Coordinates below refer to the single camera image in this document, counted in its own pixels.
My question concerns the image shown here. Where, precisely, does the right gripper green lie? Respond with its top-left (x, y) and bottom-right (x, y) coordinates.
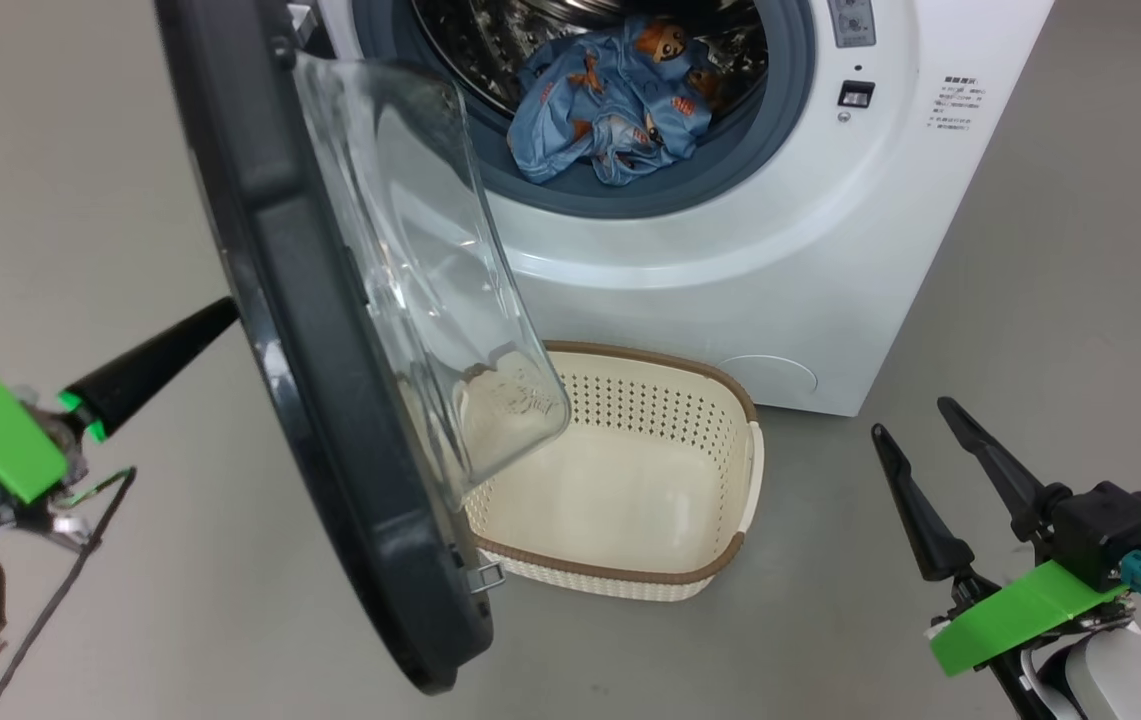
top-left (870, 397), bottom-right (1131, 720)

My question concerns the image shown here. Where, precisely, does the washing machine door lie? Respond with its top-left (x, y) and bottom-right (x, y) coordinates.
top-left (152, 0), bottom-right (573, 696)

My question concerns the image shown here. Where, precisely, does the blue garment with cream lining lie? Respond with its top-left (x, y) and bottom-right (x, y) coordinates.
top-left (585, 15), bottom-right (731, 188)

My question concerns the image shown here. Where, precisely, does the white front-load washing machine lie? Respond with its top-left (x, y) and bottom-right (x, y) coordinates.
top-left (285, 0), bottom-right (1056, 418)

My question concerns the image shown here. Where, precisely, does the steel washer drum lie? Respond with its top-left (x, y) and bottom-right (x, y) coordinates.
top-left (410, 0), bottom-right (771, 126)

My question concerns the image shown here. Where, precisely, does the round drain filter cover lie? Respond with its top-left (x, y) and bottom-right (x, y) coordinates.
top-left (717, 353), bottom-right (819, 406)

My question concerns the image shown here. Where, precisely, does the cream perforated laundry basket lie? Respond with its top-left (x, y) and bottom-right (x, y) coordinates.
top-left (460, 340), bottom-right (766, 603)

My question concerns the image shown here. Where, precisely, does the printed text label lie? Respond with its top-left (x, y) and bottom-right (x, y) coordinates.
top-left (927, 75), bottom-right (981, 133)

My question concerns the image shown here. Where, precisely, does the grey warning sticker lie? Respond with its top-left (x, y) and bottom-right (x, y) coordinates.
top-left (827, 0), bottom-right (877, 49)

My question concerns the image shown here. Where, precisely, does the thin dark cable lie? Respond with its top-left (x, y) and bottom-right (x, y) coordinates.
top-left (0, 467), bottom-right (138, 720)

